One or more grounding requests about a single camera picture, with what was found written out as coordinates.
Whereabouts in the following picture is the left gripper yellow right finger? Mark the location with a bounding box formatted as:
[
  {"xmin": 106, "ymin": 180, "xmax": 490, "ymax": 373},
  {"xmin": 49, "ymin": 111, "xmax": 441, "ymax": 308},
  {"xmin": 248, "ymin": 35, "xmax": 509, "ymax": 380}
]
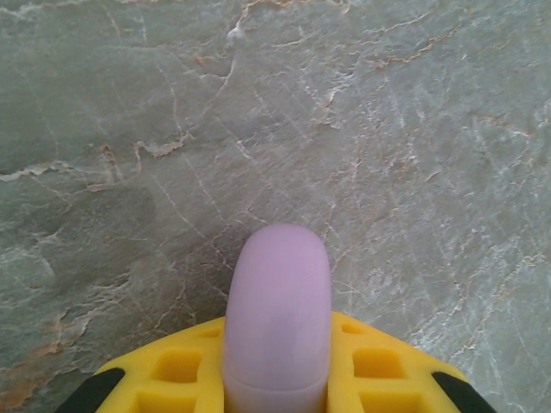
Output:
[{"xmin": 326, "ymin": 311, "xmax": 500, "ymax": 413}]

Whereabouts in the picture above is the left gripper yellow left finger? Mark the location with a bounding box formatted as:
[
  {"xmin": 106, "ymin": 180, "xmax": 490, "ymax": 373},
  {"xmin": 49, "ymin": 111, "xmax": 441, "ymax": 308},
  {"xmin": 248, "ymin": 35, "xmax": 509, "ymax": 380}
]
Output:
[{"xmin": 55, "ymin": 316, "xmax": 226, "ymax": 413}]

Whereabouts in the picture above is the purple earbud charging case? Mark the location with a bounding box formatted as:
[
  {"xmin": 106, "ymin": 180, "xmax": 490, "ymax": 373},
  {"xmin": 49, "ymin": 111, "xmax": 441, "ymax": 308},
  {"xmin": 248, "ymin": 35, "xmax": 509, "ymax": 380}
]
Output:
[{"xmin": 221, "ymin": 222, "xmax": 333, "ymax": 413}]

